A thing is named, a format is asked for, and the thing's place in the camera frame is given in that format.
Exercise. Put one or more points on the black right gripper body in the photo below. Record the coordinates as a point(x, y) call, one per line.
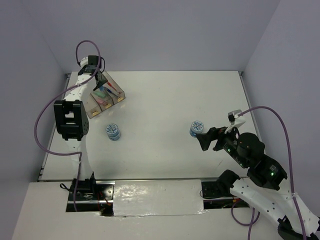
point(226, 141)

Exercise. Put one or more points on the blue ink jar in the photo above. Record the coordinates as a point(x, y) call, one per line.
point(113, 131)
point(196, 127)

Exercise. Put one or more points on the green correction tape case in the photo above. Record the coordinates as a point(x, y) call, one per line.
point(99, 94)

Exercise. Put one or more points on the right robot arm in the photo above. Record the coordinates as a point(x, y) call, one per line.
point(274, 199)

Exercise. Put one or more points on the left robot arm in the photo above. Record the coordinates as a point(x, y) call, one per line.
point(71, 119)

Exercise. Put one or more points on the clear three-compartment organizer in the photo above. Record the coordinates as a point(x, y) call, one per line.
point(93, 109)

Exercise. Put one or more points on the silver tape sheet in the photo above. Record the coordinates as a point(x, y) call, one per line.
point(157, 198)

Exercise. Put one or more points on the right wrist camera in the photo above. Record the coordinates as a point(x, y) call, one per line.
point(235, 120)

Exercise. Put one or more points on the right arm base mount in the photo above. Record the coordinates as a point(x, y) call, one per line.
point(216, 193)

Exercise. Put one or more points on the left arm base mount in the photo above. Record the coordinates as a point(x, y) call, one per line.
point(90, 195)

